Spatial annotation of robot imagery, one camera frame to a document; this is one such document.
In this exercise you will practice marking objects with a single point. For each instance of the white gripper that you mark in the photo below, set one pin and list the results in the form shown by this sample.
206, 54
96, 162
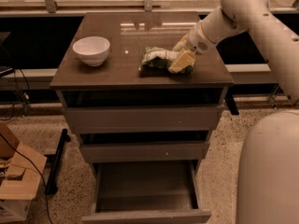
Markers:
196, 41

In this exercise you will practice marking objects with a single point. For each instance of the green jalapeno chip bag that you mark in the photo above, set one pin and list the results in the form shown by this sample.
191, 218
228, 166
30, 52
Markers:
154, 57

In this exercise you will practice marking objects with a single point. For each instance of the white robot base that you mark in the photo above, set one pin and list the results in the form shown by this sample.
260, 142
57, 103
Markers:
268, 175

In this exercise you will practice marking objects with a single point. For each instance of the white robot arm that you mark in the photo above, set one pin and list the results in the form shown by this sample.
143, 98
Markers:
278, 44

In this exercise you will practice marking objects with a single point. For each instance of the grey top drawer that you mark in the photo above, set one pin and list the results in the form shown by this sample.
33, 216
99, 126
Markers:
142, 120

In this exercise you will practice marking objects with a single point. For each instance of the grey drawer cabinet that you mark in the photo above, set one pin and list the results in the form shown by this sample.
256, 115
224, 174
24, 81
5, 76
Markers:
120, 82

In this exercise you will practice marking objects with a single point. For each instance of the grey middle drawer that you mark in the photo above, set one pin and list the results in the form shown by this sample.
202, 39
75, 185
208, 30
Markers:
144, 152

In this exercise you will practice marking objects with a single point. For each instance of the grey open bottom drawer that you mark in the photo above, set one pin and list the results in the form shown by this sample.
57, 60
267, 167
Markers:
146, 192

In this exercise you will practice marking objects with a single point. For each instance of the white ceramic bowl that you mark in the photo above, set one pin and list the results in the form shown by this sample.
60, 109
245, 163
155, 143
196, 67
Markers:
92, 50

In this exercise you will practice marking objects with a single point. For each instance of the black metal stand foot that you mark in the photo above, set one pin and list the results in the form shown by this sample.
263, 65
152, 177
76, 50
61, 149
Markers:
51, 187

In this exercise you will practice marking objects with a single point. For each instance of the brown cardboard box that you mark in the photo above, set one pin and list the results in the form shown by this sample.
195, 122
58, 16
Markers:
21, 168

